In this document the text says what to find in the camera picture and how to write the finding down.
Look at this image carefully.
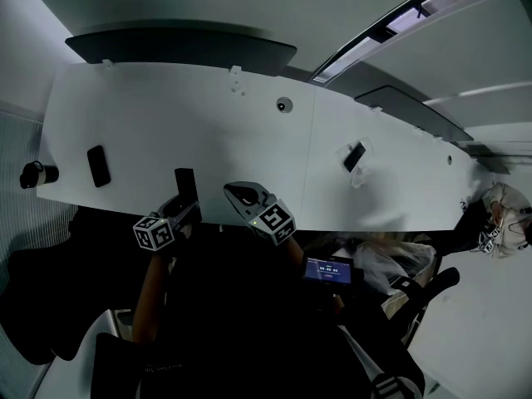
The long dark desk divider panel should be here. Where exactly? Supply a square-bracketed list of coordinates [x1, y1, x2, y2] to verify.
[64, 31, 298, 76]

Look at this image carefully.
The person's black clothing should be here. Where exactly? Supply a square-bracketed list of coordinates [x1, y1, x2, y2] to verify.
[90, 222, 426, 399]

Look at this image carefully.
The black smartphone with rounded corners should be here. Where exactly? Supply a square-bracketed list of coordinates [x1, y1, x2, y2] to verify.
[86, 145, 112, 189]

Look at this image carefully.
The small dark desk divider panel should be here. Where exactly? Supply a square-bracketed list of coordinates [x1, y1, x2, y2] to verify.
[464, 142, 511, 175]

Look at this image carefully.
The person's right forearm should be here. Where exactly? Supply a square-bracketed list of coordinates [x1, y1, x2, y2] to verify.
[284, 234, 307, 268]

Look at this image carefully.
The black travel tumbler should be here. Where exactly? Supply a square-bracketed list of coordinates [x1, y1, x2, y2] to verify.
[19, 160, 60, 190]

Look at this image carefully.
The person's left forearm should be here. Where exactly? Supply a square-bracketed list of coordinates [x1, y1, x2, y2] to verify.
[131, 250, 178, 345]

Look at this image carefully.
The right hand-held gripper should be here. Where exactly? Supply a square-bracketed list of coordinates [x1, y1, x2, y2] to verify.
[223, 180, 298, 247]

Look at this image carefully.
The small black screen device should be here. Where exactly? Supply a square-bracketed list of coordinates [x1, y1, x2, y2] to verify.
[302, 255, 365, 294]

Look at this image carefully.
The black smartphone on clear stand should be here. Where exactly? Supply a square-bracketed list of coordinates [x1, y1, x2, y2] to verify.
[342, 140, 367, 173]

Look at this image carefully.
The clear acrylic stand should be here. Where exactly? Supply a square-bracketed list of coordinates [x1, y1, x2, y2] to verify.
[334, 135, 376, 189]

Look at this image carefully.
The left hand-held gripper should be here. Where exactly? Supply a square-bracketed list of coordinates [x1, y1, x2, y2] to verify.
[132, 195, 204, 252]

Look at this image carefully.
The black padded chair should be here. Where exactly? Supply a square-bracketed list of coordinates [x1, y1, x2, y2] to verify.
[0, 239, 86, 366]

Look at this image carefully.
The white ribbed radiator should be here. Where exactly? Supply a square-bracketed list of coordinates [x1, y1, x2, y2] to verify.
[0, 108, 80, 261]

